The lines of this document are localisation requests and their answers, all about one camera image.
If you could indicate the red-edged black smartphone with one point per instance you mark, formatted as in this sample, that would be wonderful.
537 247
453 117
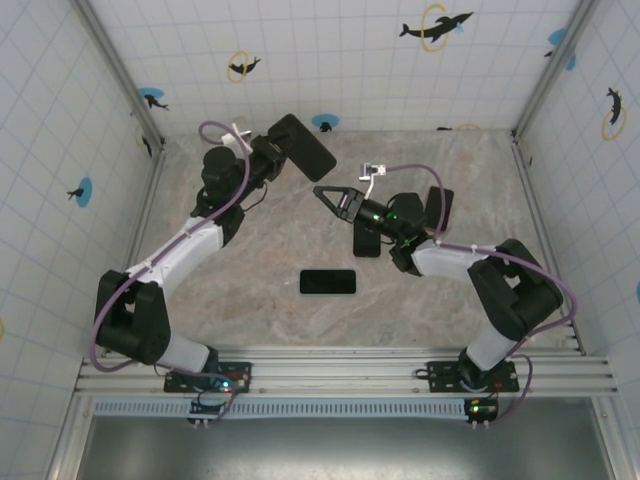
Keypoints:
448 220

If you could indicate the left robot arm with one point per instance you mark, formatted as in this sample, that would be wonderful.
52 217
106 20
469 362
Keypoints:
190 250

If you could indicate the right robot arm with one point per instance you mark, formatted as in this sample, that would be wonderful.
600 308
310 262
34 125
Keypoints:
450 262

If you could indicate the black controller board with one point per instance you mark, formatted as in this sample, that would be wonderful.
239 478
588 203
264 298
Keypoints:
207 407
480 411

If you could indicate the grey metal panel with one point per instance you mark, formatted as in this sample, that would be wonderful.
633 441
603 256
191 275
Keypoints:
350 450

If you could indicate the aluminium table edge rail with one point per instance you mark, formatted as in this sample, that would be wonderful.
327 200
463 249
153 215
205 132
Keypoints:
537 200
147 195

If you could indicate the aluminium corner post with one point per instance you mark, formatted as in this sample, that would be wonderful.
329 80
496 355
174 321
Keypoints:
555 70
121 70

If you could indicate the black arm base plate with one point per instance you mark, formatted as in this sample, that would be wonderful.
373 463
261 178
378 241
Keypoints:
245 370
440 372

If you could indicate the aluminium mounting rail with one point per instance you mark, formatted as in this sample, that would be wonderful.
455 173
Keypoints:
340 372

